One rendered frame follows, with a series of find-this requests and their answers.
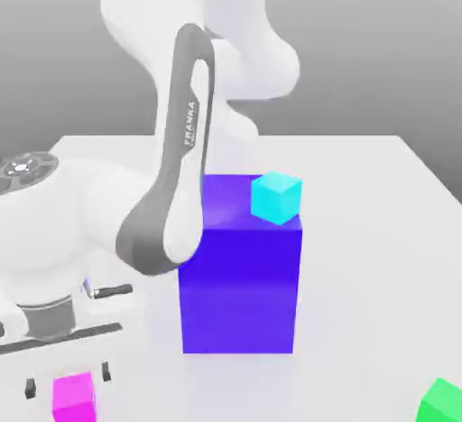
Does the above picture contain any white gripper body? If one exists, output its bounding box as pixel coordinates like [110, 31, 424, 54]
[0, 322, 126, 384]

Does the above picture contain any small magenta cube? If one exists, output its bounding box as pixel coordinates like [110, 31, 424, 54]
[51, 371, 97, 422]

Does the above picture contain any small cyan cube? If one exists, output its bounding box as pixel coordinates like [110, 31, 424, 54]
[250, 171, 303, 227]

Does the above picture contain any small green cube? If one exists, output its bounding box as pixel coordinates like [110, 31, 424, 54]
[414, 377, 462, 422]

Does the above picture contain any large blue box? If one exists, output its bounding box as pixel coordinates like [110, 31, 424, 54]
[178, 173, 303, 355]

